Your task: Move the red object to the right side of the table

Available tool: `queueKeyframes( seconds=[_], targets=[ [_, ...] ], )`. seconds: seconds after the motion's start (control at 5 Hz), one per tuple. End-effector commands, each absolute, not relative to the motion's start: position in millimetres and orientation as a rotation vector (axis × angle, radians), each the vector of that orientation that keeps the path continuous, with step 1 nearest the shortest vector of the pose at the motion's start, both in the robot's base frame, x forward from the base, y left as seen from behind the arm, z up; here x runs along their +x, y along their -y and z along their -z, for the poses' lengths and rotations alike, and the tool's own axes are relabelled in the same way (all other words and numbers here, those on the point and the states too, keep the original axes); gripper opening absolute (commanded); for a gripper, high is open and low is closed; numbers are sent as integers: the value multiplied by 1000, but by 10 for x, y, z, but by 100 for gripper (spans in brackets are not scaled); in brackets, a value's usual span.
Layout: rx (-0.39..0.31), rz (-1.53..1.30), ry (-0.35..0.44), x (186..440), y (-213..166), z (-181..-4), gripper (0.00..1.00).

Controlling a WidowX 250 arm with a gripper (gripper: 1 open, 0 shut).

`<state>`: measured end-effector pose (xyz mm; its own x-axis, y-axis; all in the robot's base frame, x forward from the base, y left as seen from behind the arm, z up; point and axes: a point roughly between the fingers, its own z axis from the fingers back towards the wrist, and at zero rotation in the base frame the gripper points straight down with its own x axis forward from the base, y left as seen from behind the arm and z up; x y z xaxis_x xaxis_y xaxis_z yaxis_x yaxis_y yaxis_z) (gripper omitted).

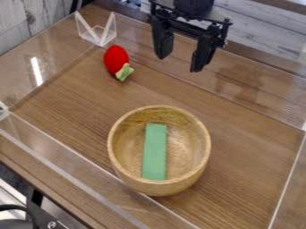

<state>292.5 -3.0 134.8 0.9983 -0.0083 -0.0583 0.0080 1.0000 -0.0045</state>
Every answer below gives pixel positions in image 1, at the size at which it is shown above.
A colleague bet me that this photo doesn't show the round wooden bowl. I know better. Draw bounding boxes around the round wooden bowl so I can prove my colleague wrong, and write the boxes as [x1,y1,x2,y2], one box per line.
[108,105,211,196]

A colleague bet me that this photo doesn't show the green rectangular block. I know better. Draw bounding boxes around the green rectangular block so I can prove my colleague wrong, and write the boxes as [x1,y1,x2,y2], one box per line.
[142,123,167,181]

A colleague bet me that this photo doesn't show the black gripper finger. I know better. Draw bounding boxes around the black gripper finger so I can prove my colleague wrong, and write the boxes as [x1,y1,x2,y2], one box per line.
[152,16,175,59]
[190,34,217,72]

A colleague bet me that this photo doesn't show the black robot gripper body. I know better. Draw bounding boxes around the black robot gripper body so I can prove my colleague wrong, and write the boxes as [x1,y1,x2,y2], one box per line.
[148,0,233,36]

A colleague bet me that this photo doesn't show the clear acrylic corner bracket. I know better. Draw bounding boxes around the clear acrylic corner bracket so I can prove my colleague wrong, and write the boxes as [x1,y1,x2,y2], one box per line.
[74,12,118,47]

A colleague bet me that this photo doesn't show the black cable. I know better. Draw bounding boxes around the black cable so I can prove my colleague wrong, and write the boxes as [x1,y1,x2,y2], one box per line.
[0,204,31,222]

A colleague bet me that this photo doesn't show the black table leg clamp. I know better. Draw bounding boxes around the black table leg clamp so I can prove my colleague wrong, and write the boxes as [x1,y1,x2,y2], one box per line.
[27,189,68,229]

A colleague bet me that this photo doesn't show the red plush strawberry toy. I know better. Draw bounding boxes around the red plush strawberry toy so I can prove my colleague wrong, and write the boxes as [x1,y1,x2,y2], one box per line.
[103,45,134,81]

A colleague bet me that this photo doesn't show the clear acrylic tray walls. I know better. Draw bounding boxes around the clear acrylic tray walls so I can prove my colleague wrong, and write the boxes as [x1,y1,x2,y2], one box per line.
[0,2,306,229]

